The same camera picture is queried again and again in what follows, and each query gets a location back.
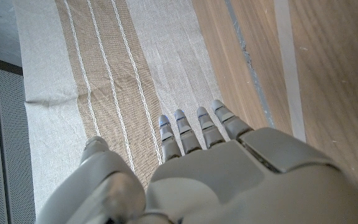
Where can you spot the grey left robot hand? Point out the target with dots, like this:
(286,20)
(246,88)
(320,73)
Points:
(228,186)

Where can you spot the stretched clear tape strip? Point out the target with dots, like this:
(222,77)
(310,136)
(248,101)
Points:
(287,62)

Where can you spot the beige striped curtain backdrop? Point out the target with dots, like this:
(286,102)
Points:
(113,62)

